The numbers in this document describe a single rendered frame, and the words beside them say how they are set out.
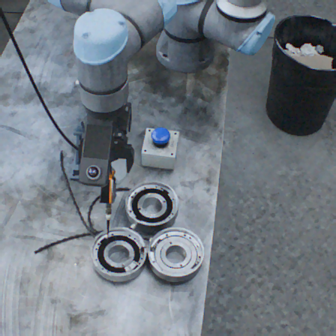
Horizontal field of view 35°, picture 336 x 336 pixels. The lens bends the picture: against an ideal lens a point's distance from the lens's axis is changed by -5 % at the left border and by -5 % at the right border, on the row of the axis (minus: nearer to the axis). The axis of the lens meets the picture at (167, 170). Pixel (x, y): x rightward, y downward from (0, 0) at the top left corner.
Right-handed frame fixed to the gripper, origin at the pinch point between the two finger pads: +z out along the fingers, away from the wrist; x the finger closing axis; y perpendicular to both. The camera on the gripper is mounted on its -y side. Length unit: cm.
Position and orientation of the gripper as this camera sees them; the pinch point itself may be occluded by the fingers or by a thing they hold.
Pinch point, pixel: (108, 181)
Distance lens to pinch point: 101.1
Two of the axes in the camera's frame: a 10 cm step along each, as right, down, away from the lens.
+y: 0.8, -8.1, 5.9
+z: -0.3, 5.9, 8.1
